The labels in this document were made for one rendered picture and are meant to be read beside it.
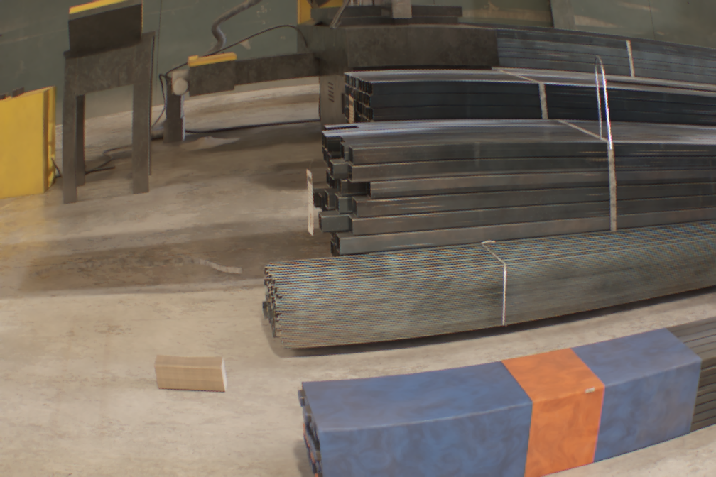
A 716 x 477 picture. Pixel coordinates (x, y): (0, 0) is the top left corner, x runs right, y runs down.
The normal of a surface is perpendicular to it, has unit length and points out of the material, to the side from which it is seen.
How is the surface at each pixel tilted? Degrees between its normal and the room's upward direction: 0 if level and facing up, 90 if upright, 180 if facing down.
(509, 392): 0
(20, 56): 90
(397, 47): 90
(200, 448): 0
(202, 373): 90
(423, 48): 90
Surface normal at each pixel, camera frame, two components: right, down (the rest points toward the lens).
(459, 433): 0.14, 0.21
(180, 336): -0.04, -0.98
